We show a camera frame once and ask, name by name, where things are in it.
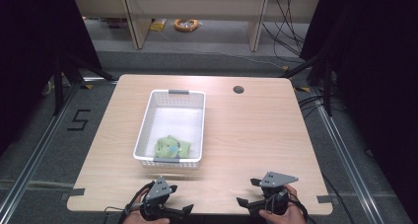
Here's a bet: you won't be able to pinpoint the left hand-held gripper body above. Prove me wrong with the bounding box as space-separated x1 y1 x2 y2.
139 176 176 221

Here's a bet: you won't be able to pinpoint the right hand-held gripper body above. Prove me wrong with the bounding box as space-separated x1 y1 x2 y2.
257 171 300 216

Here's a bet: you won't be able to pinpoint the green plush toy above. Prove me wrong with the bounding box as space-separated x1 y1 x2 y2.
163 134 192 160

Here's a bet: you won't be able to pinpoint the white plastic basket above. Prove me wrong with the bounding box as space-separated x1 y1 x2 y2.
132 89 207 170

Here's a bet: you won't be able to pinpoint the person's right hand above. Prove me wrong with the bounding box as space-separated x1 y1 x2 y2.
258 184 308 224

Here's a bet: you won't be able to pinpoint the person's left hand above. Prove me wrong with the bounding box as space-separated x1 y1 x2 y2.
122 187 171 224

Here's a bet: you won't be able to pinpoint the black metal stand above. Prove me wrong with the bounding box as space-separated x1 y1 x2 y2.
51 51 116 117
279 51 335 117

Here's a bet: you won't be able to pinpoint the black curtain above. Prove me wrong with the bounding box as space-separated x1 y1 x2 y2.
300 0 418 224
0 0 103 156

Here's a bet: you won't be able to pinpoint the yellow packet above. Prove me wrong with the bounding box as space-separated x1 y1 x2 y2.
149 18 169 33

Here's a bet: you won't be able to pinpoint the light wooden shelf unit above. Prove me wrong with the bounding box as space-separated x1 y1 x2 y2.
71 0 321 53

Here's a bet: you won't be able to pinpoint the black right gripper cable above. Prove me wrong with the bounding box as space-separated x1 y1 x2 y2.
287 190 318 224

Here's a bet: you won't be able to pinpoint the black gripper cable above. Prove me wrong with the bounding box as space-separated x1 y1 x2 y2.
103 181 156 224
287 190 318 224

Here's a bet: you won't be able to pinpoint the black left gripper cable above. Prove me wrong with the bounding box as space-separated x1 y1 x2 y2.
103 181 156 224

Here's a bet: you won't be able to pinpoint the aluminium floor rail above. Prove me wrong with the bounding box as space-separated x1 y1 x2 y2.
313 87 387 224
0 82 82 220

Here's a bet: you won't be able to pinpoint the black floor cables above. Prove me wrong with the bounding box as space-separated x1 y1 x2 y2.
296 94 329 120

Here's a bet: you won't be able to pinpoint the thin white floor cable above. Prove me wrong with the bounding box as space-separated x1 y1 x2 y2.
157 29 288 71

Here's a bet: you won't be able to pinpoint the bundle of black hanging cables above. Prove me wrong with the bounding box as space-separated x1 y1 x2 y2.
260 0 308 58

